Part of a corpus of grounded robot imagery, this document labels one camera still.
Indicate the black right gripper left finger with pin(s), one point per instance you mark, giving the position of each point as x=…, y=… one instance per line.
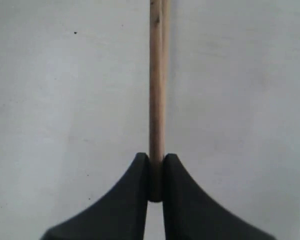
x=119, y=215

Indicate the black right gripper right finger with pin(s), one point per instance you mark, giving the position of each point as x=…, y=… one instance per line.
x=191, y=214

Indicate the brown wooden chopsticks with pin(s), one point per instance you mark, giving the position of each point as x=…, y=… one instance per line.
x=156, y=100

